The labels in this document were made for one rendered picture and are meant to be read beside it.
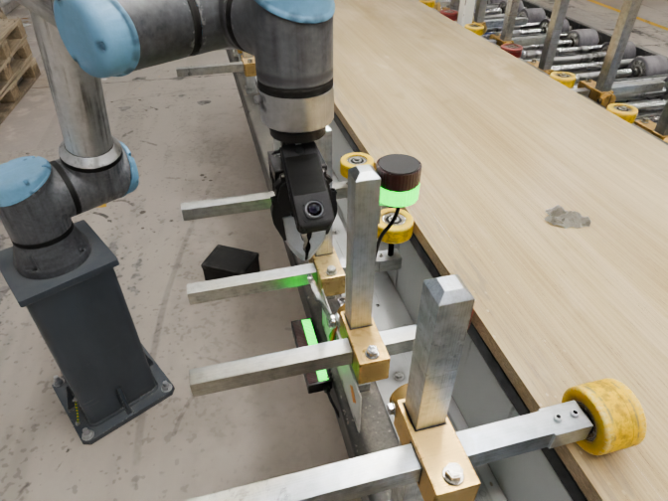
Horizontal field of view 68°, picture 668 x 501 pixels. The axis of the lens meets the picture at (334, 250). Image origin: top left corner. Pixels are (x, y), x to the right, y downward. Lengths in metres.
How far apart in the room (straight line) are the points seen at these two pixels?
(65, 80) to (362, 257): 0.82
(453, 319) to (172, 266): 2.00
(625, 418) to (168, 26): 0.66
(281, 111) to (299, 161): 0.07
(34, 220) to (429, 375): 1.12
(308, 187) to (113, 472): 1.34
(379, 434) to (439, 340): 0.44
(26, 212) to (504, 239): 1.10
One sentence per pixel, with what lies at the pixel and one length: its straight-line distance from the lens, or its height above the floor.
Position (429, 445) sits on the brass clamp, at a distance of 0.58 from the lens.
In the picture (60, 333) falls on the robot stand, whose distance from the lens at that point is 1.58.
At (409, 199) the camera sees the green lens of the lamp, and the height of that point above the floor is 1.11.
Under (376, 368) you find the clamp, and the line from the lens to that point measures 0.79.
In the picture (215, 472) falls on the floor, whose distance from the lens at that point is 1.69.
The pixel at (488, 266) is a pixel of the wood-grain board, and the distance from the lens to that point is 0.92.
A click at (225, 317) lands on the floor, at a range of 2.08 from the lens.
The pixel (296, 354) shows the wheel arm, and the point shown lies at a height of 0.86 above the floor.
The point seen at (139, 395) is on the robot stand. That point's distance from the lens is 1.87.
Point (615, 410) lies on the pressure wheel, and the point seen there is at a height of 0.98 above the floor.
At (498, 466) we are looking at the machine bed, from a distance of 0.97.
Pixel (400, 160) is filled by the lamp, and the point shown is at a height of 1.15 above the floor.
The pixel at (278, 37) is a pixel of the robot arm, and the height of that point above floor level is 1.32.
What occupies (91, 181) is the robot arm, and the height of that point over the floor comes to 0.81.
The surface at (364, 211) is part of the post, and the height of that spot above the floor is 1.10.
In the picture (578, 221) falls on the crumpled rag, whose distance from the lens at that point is 1.08.
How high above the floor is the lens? 1.47
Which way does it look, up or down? 39 degrees down
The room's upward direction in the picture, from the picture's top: straight up
